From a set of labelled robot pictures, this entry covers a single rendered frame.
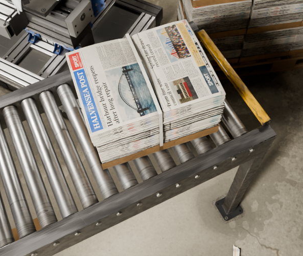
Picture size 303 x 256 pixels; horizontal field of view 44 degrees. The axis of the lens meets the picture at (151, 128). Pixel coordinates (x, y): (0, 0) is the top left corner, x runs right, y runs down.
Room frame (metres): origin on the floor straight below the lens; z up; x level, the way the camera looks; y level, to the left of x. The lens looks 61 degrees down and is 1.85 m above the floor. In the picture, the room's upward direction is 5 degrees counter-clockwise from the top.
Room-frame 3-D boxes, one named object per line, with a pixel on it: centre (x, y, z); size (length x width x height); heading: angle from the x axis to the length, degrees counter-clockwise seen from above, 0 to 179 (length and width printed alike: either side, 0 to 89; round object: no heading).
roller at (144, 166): (0.62, 0.10, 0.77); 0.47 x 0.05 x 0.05; 22
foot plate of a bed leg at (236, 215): (0.53, -0.36, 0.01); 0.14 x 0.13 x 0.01; 22
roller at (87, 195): (0.55, 0.28, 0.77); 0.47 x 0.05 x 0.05; 22
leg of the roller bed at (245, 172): (0.53, -0.35, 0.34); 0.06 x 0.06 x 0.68; 22
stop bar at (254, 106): (0.76, -0.29, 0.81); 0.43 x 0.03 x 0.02; 22
